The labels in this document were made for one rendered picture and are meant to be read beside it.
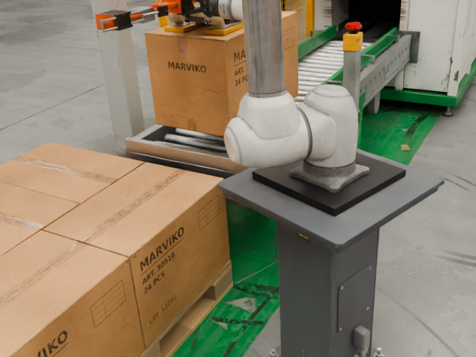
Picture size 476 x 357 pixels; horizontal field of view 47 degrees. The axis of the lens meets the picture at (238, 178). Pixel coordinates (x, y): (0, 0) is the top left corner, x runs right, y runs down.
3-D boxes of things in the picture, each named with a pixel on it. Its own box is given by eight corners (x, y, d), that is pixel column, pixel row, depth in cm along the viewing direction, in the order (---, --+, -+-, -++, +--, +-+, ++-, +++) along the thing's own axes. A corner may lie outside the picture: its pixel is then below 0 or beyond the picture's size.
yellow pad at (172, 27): (209, 16, 252) (208, 5, 249) (228, 18, 247) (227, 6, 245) (163, 31, 226) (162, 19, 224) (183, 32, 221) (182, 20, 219)
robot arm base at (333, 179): (378, 167, 172) (379, 151, 169) (335, 193, 158) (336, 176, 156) (331, 151, 184) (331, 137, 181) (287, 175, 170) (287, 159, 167)
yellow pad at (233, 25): (245, 18, 243) (245, 6, 240) (265, 20, 238) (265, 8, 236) (202, 34, 217) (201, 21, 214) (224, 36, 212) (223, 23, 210)
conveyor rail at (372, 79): (402, 60, 406) (404, 34, 397) (409, 61, 403) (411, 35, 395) (256, 204, 230) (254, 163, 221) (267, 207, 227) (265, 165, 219)
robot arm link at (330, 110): (367, 161, 163) (372, 90, 153) (312, 174, 157) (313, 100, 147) (338, 142, 176) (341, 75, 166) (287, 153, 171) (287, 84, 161)
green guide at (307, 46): (323, 35, 427) (324, 23, 423) (336, 35, 423) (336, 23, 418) (215, 99, 305) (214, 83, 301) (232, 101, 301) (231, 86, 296)
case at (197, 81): (229, 86, 289) (224, 7, 271) (298, 95, 269) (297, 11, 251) (155, 124, 244) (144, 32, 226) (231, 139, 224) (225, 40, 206)
